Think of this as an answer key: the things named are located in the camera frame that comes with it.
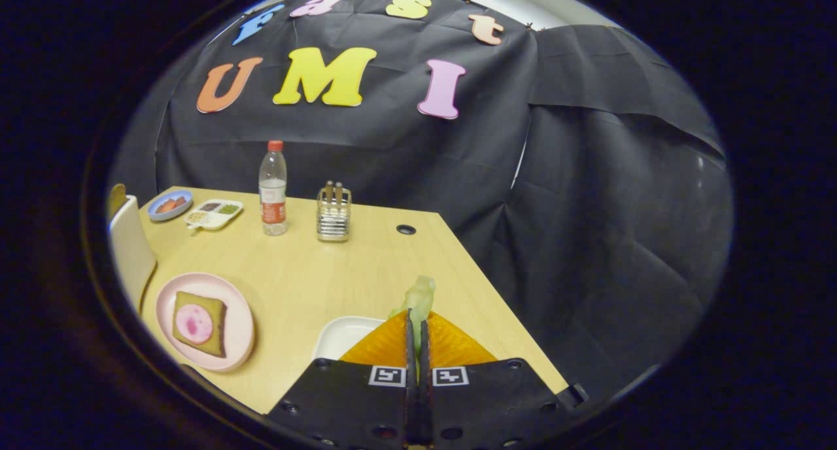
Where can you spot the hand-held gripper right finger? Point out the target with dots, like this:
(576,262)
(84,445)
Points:
(490,404)

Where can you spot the small white dish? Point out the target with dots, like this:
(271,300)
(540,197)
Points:
(340,335)

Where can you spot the white toaster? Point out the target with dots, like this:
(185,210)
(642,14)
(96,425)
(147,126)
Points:
(131,254)

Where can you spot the pink ham slice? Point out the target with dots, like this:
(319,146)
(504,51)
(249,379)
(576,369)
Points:
(194,324)

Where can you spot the beige beans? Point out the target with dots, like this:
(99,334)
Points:
(197,218)

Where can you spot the white divided tray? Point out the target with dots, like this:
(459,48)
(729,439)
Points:
(212,220)

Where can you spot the green beans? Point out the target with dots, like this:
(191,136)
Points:
(229,209)

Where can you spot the clear plastic water bottle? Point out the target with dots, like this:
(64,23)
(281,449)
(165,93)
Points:
(273,195)

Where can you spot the brown meat pieces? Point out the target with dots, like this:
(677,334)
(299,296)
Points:
(169,205)

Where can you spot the green lettuce leaf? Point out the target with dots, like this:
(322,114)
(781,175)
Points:
(422,296)

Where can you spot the dark brown beans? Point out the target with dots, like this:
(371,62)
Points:
(210,207)

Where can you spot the pink plate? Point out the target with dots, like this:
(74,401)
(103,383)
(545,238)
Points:
(242,319)

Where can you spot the toast slice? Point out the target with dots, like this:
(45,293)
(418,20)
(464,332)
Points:
(219,319)

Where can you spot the blue plate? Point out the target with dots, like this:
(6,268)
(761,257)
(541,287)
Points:
(157,213)

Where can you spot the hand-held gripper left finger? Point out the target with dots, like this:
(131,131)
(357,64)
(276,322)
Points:
(346,404)

